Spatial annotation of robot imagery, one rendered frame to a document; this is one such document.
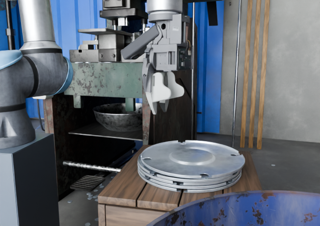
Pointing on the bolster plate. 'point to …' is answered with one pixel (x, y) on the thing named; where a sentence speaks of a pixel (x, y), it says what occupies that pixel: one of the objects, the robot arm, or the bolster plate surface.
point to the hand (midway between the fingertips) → (157, 107)
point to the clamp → (86, 45)
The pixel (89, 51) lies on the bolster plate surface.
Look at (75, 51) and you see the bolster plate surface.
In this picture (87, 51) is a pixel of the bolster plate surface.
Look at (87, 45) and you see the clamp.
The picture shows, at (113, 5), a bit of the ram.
